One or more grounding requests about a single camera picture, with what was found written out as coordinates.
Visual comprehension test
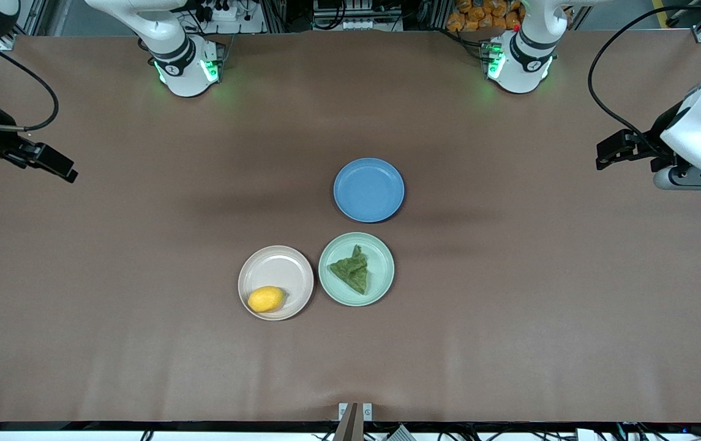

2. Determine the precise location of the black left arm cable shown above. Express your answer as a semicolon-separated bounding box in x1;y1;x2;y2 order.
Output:
588;6;701;146

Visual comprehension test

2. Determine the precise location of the white power strip with plugs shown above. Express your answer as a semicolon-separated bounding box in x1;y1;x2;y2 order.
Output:
194;0;253;23

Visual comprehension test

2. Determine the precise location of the yellow lemon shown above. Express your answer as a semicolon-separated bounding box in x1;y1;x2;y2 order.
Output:
247;285;287;314

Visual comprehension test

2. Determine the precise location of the green lettuce leaf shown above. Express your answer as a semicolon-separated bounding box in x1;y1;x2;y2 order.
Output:
328;244;370;296

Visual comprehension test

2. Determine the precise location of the light green plate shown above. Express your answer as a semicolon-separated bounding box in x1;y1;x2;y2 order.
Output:
318;232;395;307

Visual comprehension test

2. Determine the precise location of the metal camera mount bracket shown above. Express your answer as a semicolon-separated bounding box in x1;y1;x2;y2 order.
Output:
338;402;373;441

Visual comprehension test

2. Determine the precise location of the aluminium frame profile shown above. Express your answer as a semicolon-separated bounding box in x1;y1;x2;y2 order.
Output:
669;6;701;43

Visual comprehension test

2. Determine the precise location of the pink plate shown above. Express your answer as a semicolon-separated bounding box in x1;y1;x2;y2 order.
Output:
238;245;315;321

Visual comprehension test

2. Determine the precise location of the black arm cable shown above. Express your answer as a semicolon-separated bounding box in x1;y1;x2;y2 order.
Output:
588;6;701;146
0;37;59;133

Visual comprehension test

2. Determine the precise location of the brown table cover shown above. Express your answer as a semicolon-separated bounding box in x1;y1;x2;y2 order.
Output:
0;31;701;424

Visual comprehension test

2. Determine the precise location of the blue plate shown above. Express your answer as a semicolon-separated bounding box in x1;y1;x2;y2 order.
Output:
333;157;406;224

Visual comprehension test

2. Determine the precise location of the bag of orange fruits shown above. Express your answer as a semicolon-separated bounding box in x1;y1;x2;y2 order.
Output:
446;0;525;32

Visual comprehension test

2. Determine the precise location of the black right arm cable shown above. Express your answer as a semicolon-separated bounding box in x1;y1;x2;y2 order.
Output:
0;37;59;133

